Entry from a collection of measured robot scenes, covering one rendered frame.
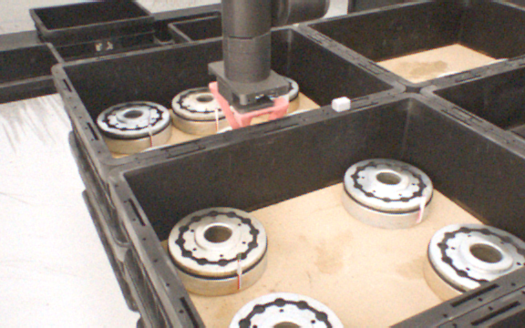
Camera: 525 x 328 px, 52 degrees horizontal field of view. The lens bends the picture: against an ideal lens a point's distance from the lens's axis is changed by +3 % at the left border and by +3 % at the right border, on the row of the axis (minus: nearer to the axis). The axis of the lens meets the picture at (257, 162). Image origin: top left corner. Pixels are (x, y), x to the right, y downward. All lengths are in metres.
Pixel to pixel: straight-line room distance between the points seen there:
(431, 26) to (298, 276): 0.70
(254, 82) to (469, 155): 0.26
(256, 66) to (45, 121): 0.64
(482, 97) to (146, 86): 0.49
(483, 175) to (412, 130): 0.11
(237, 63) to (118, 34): 1.51
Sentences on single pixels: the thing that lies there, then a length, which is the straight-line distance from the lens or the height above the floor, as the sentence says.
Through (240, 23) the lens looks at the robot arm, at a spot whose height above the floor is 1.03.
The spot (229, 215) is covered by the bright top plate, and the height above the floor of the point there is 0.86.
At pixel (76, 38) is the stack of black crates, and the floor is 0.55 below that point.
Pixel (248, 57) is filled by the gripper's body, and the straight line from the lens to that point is 0.62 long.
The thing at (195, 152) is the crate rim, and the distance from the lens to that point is 0.56.
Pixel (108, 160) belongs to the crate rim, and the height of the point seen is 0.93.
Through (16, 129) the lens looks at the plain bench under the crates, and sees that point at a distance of 1.17.
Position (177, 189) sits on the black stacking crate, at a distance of 0.57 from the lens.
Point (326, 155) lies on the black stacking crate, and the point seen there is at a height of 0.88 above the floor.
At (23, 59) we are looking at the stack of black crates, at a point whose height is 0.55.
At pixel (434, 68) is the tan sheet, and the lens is 1.06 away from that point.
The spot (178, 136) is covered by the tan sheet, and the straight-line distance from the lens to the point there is 0.80.
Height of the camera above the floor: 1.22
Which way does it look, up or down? 33 degrees down
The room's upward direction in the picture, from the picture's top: straight up
